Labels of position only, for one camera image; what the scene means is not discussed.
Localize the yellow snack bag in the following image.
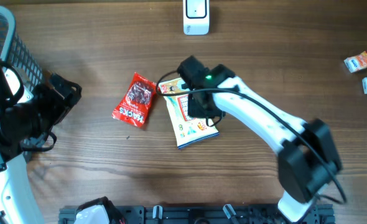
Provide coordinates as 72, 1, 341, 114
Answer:
159, 78, 219, 149

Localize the red Hacks candy bag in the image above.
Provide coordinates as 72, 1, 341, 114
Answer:
111, 72, 156, 128

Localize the small orange box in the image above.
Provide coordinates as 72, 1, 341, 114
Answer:
344, 51, 367, 73

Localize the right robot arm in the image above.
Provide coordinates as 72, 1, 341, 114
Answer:
177, 56, 343, 222

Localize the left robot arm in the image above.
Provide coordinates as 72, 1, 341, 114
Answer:
0, 61, 81, 223

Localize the white barcode scanner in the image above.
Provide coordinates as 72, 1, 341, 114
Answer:
182, 0, 210, 35

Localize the dark grey mesh basket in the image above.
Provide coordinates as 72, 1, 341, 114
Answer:
0, 6, 50, 166

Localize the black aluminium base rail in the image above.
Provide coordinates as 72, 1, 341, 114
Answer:
58, 204, 336, 224

